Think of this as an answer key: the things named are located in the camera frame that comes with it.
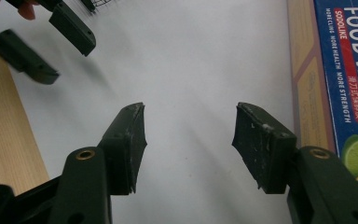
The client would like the blue food wrap box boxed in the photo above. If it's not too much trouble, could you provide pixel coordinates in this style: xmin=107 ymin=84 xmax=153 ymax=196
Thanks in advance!
xmin=286 ymin=0 xmax=358 ymax=189

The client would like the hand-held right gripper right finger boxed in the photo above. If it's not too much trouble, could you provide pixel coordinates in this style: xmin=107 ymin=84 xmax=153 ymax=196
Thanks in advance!
xmin=231 ymin=102 xmax=298 ymax=195

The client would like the white table mat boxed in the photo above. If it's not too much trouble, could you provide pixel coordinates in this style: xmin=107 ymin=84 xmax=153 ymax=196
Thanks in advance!
xmin=0 ymin=0 xmax=296 ymax=224

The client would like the black wire basket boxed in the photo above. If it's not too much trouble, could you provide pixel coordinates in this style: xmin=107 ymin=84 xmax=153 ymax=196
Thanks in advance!
xmin=80 ymin=0 xmax=114 ymax=13

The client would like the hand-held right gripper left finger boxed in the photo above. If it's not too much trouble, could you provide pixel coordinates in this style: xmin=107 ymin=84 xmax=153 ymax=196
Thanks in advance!
xmin=97 ymin=102 xmax=148 ymax=196

